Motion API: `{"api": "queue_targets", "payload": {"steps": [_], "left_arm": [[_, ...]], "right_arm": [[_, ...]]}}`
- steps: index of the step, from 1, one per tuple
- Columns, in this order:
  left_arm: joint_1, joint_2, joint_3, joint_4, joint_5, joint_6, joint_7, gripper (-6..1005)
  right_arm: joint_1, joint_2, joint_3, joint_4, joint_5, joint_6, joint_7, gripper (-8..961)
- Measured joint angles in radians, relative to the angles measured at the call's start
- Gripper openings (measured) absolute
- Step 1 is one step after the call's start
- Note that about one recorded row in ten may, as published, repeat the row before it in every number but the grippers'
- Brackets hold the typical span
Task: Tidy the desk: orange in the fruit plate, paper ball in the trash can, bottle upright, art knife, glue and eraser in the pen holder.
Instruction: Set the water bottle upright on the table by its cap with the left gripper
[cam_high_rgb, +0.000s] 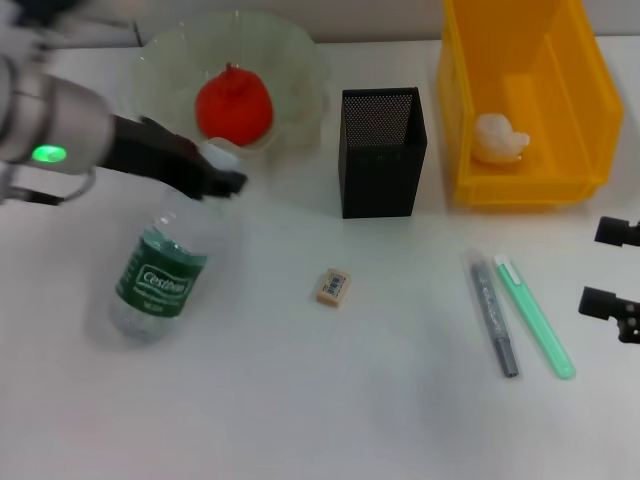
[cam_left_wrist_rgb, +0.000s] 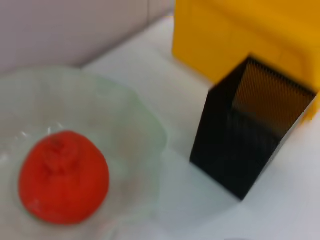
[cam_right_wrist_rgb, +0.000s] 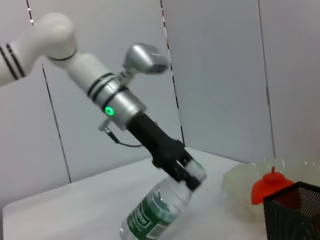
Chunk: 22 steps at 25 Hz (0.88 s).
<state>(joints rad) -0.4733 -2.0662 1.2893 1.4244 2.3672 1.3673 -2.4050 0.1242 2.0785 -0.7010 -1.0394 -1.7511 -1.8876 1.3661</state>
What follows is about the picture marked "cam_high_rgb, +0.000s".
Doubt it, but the grey pen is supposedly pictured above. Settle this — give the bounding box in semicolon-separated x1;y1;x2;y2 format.
467;249;521;380

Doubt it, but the mint green pen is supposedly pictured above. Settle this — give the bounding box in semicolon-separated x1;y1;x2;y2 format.
492;253;577;381

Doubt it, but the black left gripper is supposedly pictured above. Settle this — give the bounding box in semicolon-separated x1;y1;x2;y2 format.
102;114;250;201

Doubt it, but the white paper ball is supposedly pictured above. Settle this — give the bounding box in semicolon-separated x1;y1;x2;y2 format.
472;112;532;165

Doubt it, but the red orange fruit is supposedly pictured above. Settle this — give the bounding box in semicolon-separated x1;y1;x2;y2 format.
194;62;275;147

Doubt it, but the beige eraser with barcode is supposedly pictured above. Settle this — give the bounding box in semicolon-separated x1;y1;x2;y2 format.
316;267;352;307

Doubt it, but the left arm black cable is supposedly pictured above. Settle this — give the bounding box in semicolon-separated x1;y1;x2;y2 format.
0;167;97;207

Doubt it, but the clear wavy glass fruit bowl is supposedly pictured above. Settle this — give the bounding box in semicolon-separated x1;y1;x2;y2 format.
130;10;334;172

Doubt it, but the clear green-label water bottle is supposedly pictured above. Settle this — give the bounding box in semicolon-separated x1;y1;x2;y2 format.
107;137;241;346

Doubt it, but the yellow plastic bin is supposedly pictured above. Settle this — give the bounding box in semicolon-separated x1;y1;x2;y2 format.
437;0;626;207

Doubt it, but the black mesh pen holder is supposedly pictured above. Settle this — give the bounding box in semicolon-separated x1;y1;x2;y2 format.
339;87;430;220

